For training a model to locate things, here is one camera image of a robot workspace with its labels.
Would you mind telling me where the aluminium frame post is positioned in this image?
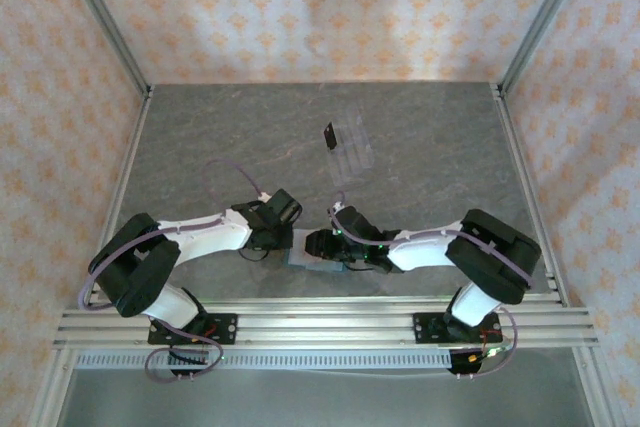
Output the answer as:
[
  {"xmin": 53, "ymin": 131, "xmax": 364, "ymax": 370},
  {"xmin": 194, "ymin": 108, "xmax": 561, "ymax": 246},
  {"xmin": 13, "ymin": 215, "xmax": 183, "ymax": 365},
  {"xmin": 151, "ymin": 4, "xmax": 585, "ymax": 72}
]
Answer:
[
  {"xmin": 498, "ymin": 0, "xmax": 597, "ymax": 94},
  {"xmin": 53, "ymin": 0, "xmax": 153, "ymax": 98}
]

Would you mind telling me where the grey slotted cable duct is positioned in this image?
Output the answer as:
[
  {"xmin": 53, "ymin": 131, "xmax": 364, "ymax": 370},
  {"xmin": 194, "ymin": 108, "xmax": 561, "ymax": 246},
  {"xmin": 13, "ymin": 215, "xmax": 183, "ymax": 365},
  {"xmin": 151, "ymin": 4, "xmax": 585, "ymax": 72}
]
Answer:
[{"xmin": 73, "ymin": 349, "xmax": 454, "ymax": 372}]

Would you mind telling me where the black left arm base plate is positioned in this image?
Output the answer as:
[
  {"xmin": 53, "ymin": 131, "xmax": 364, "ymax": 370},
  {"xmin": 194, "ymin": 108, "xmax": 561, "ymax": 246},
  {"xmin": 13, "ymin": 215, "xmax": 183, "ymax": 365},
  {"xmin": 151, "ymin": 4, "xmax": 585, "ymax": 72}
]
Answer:
[{"xmin": 147, "ymin": 312, "xmax": 238, "ymax": 347}]

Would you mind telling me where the black cable clamp bracket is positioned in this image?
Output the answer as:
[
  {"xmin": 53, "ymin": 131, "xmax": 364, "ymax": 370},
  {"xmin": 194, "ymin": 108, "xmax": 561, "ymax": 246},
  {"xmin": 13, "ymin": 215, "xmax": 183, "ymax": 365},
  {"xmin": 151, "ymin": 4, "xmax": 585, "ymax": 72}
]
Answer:
[{"xmin": 447, "ymin": 348, "xmax": 485, "ymax": 379}]

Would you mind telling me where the aluminium table side rail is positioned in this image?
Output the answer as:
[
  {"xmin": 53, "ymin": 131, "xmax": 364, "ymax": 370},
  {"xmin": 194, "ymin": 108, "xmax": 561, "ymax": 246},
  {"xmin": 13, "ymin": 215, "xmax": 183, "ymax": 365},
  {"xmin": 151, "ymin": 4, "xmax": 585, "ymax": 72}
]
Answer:
[
  {"xmin": 79, "ymin": 85, "xmax": 154, "ymax": 309},
  {"xmin": 491, "ymin": 82, "xmax": 570, "ymax": 308}
]

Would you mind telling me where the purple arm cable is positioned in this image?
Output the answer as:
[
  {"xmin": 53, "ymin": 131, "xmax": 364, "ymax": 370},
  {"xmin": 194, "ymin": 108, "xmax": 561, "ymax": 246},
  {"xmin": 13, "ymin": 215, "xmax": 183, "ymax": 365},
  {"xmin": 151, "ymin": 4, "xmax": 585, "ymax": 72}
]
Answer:
[
  {"xmin": 327, "ymin": 190, "xmax": 535, "ymax": 382},
  {"xmin": 78, "ymin": 159, "xmax": 271, "ymax": 384}
]

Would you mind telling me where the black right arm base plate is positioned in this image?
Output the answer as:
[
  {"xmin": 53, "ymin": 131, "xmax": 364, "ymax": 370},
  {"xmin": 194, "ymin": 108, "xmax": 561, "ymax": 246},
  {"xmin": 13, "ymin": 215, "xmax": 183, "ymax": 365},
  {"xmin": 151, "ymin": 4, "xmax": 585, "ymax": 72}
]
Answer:
[{"xmin": 413, "ymin": 311, "xmax": 502, "ymax": 346}]

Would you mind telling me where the aluminium frame leg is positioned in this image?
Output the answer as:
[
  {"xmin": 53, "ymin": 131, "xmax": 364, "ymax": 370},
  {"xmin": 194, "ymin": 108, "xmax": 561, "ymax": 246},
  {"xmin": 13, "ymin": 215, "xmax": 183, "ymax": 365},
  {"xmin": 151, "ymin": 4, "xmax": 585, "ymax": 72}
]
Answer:
[
  {"xmin": 572, "ymin": 346, "xmax": 615, "ymax": 427},
  {"xmin": 29, "ymin": 346, "xmax": 76, "ymax": 427}
]

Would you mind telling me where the black credit card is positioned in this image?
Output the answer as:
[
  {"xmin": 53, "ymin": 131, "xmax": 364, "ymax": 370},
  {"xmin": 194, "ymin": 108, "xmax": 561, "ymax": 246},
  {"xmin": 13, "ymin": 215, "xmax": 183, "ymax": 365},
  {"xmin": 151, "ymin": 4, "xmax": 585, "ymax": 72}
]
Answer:
[{"xmin": 321, "ymin": 121, "xmax": 340, "ymax": 152}]

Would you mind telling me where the clear acrylic card stand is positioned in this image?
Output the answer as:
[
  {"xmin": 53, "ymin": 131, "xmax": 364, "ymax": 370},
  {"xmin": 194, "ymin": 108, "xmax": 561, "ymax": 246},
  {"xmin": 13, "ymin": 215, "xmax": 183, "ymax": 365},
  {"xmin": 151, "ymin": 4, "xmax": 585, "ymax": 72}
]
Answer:
[{"xmin": 327, "ymin": 100, "xmax": 377, "ymax": 187}]

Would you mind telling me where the aluminium mounting rail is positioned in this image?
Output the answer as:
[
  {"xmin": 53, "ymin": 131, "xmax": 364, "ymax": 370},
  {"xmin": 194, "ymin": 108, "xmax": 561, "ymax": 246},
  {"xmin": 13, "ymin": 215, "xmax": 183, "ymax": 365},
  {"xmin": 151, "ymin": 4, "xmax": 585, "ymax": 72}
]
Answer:
[{"xmin": 51, "ymin": 304, "xmax": 600, "ymax": 351}]

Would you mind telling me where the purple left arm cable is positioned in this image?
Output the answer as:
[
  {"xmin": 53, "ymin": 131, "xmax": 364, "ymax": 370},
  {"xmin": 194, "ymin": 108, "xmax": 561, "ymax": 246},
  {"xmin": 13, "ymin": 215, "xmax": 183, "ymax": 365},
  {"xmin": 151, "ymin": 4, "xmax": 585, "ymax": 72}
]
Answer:
[{"xmin": 78, "ymin": 159, "xmax": 271, "ymax": 384}]

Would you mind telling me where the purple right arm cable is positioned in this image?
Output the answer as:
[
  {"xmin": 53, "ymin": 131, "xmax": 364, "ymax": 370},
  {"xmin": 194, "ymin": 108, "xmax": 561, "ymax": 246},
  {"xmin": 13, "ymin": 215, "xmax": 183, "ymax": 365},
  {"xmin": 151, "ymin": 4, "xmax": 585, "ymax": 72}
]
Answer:
[{"xmin": 327, "ymin": 190, "xmax": 535, "ymax": 382}]

